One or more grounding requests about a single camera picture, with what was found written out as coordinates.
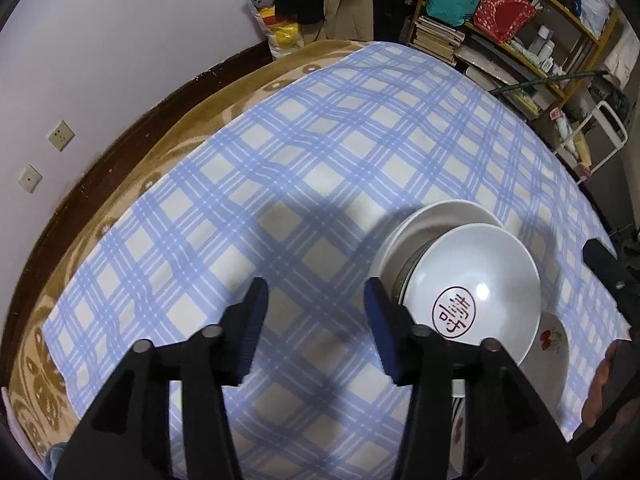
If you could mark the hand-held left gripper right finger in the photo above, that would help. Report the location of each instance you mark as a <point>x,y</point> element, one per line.
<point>382,330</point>

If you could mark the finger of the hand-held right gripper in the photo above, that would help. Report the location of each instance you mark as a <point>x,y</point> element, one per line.
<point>612,275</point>

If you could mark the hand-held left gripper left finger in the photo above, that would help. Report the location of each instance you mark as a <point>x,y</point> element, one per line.
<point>255,330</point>

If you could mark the person's right hand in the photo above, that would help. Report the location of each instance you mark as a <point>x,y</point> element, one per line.
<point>602,390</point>

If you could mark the white metal rack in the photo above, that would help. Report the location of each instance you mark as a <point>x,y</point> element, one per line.
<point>600,140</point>

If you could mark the blue checked cloth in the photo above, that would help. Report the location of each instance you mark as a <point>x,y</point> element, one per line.
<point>300,160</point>

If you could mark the tan patterned blanket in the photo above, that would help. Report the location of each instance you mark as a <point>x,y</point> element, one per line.
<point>150,150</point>

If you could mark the wooden shelf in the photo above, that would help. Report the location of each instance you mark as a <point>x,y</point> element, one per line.
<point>555,55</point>

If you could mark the white plastic bag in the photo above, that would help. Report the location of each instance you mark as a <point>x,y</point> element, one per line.
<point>595,5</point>

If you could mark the red patterned bag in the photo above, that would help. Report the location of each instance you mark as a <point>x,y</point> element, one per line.
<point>502,10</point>

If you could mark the stack of books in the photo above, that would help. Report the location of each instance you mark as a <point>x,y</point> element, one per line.
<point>435,37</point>

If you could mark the plastic bag with yellow items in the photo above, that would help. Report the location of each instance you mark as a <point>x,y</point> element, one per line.
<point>275,15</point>

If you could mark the beige hanging garment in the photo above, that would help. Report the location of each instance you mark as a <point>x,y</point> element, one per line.
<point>350,0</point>

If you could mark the dark wooden bed frame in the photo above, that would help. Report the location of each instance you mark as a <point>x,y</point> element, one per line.
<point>100,160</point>

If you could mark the beige wall socket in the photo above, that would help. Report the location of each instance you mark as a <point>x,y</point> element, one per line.
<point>61,135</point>
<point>30,179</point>

